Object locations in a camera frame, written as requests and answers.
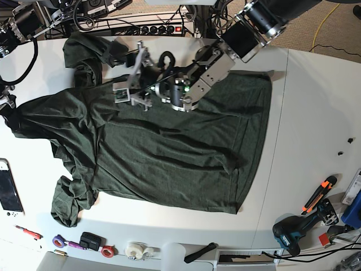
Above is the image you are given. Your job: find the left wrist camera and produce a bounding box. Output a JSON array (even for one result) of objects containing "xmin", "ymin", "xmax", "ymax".
[{"xmin": 113, "ymin": 88, "xmax": 130, "ymax": 103}]

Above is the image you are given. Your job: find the orange black utility knife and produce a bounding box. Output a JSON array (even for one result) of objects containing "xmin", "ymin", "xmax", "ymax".
[{"xmin": 301, "ymin": 176, "xmax": 337, "ymax": 216}]

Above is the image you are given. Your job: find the dark green t-shirt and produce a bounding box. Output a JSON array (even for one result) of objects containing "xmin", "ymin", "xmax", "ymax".
[{"xmin": 1, "ymin": 32, "xmax": 272, "ymax": 228}]

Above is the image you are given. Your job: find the yellow cable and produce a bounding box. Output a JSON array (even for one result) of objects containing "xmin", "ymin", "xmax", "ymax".
[{"xmin": 312, "ymin": 0, "xmax": 344, "ymax": 53}]

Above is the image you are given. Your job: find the white paper roll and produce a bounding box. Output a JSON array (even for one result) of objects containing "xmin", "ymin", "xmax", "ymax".
[{"xmin": 161, "ymin": 243, "xmax": 186, "ymax": 271}]

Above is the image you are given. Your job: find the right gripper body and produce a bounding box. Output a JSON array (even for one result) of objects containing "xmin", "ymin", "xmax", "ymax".
[{"xmin": 1, "ymin": 84, "xmax": 16, "ymax": 110}]

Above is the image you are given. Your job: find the teal black power drill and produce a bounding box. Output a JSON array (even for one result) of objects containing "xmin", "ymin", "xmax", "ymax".
[{"xmin": 272, "ymin": 198, "xmax": 339, "ymax": 257}]

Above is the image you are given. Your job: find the red screwdriver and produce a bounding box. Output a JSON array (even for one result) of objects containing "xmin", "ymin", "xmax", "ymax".
[{"xmin": 14, "ymin": 225, "xmax": 43, "ymax": 241}]

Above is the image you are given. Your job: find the purple tape roll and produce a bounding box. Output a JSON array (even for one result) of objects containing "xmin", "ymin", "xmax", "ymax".
[{"xmin": 52, "ymin": 234, "xmax": 66, "ymax": 248}]

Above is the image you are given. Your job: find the black power strip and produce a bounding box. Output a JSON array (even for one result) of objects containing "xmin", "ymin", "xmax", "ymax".
[{"xmin": 111, "ymin": 25, "xmax": 194, "ymax": 37}]

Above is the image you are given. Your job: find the clear tape dispenser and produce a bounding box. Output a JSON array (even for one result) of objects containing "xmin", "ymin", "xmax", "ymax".
[{"xmin": 124, "ymin": 242, "xmax": 160, "ymax": 261}]

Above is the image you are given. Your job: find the red tape roll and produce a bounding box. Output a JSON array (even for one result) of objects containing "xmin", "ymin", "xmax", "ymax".
[{"xmin": 101, "ymin": 246, "xmax": 115, "ymax": 258}]

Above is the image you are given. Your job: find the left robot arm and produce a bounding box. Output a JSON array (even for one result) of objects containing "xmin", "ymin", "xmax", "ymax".
[{"xmin": 113, "ymin": 1, "xmax": 318, "ymax": 112}]

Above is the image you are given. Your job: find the black action camera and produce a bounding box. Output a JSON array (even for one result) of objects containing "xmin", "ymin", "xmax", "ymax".
[{"xmin": 79, "ymin": 232, "xmax": 102, "ymax": 251}]

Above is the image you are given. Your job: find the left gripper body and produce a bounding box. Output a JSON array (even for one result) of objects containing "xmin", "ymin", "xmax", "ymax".
[{"xmin": 127, "ymin": 41, "xmax": 169, "ymax": 110}]

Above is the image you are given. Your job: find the blue box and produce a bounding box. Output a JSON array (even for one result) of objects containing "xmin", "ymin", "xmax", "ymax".
[{"xmin": 341, "ymin": 192, "xmax": 361, "ymax": 229}]

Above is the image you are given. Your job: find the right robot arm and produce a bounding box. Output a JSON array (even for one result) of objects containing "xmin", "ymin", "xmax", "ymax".
[{"xmin": 1, "ymin": 1, "xmax": 74, "ymax": 111}]

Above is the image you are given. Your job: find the white handheld game console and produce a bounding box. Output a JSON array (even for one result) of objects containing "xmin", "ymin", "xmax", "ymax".
[{"xmin": 1, "ymin": 158, "xmax": 24, "ymax": 217}]

